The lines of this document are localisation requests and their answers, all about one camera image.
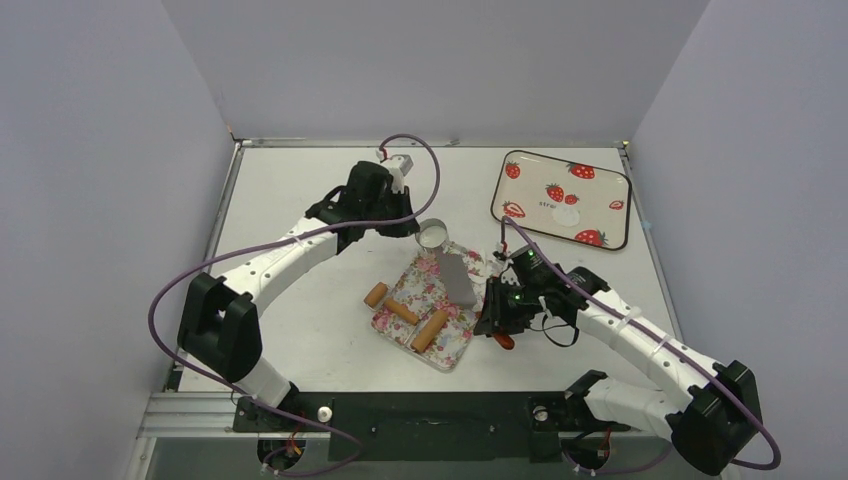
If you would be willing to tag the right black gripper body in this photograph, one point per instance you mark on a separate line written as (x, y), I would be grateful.
(499, 304)

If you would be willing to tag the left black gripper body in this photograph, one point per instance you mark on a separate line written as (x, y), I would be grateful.
(393, 205)

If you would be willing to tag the metal spatula wooden handle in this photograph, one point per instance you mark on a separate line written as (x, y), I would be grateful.
(460, 290)

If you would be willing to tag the floral pattern tray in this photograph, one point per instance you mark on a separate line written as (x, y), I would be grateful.
(443, 341)

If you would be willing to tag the white dough piece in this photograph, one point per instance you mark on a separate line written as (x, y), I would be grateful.
(433, 236)

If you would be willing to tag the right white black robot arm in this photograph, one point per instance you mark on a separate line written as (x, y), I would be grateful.
(708, 411)

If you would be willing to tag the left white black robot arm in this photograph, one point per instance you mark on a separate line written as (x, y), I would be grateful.
(220, 321)

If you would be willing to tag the flat round dumpling wrapper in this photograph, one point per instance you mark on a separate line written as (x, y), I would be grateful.
(566, 216)

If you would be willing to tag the strawberry pattern tray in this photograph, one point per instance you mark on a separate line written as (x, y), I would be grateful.
(531, 185)

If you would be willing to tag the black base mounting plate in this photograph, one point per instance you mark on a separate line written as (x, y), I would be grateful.
(445, 426)

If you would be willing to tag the aluminium front rail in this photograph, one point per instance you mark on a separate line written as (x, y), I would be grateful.
(198, 414)

